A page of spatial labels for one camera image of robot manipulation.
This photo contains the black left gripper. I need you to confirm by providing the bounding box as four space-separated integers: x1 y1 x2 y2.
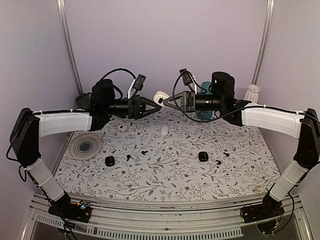
104 96 163 119

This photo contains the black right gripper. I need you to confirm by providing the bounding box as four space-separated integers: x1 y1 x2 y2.
163 90 225 113

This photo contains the white earbud charging case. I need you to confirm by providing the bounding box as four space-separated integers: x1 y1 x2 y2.
153 90 170 107

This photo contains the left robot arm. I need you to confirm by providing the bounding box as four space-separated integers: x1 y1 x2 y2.
9 79 161 217

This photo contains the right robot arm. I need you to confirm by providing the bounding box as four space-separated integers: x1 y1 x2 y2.
162 71 320 218

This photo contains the white oval earbud case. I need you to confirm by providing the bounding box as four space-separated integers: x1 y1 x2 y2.
160 125 169 136

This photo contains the black earbud case right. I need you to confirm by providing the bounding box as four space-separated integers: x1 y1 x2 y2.
198 151 209 162

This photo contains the black earbud case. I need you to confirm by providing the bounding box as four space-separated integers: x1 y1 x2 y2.
198 151 209 162
104 156 115 167

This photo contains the black earbud case left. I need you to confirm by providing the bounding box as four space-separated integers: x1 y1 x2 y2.
104 156 115 167

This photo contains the teal plastic cup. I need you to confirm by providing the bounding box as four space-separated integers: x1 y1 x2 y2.
196 81 213 120

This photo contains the floral patterned table mat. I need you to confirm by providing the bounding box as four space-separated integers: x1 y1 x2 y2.
55 108 280 202

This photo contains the dark green ceramic mug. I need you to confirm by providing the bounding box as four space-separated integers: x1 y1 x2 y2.
75 92 92 110

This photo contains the white ribbed plate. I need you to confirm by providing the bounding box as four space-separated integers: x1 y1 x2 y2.
67 132 102 161

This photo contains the white ribbed vase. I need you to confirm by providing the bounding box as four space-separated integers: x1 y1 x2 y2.
243 84 261 103

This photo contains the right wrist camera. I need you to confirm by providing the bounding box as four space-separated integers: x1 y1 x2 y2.
179 68 197 92

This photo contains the aluminium front rail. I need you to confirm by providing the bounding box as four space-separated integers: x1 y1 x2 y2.
21 194 315 240

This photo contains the aluminium frame post left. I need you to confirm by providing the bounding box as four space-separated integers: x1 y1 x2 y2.
56 0 84 95

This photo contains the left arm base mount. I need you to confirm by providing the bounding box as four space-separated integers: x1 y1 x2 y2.
48 200 93 223

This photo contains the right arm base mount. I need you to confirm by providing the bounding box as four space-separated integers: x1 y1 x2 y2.
240 203 285 223

